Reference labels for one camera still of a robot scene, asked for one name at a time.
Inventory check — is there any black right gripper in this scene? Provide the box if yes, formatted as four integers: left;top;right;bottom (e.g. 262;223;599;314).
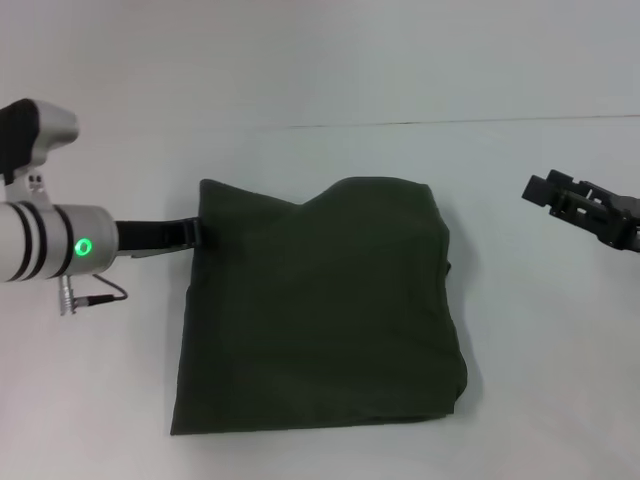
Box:
520;168;640;255

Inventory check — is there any dark green FREE t-shirt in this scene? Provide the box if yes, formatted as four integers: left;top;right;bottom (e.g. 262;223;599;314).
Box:
168;175;471;438

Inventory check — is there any silver cable connector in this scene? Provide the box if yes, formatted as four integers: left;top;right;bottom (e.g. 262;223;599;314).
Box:
58;273;85;317

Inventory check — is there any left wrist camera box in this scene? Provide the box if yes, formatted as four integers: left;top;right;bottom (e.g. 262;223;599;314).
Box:
0;98;81;209

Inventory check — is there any reddish thin cable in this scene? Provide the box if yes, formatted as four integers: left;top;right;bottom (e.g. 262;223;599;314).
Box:
79;272;131;305

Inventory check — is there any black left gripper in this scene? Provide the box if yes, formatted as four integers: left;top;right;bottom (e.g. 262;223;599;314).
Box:
113;215;204;260

